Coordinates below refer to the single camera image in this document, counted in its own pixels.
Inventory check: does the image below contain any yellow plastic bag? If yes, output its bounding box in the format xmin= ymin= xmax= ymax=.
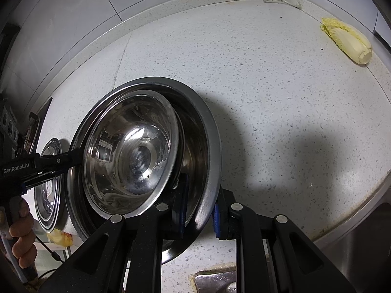
xmin=47 ymin=229 xmax=74 ymax=247

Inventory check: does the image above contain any large steel plate with label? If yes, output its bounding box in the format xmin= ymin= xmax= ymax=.
xmin=33 ymin=137 xmax=66 ymax=234

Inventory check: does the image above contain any person left hand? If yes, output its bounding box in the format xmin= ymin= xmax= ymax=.
xmin=9 ymin=199 xmax=37 ymax=269

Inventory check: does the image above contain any large steel bowl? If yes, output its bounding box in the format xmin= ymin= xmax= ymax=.
xmin=70 ymin=77 xmax=222 ymax=263

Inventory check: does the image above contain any black gas stove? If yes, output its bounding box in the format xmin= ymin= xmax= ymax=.
xmin=1 ymin=95 xmax=44 ymax=159

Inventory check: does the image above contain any small steel bowl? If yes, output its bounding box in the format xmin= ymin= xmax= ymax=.
xmin=81 ymin=90 xmax=181 ymax=218

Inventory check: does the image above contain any napa cabbage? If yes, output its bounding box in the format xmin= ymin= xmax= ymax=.
xmin=321 ymin=17 xmax=372 ymax=64

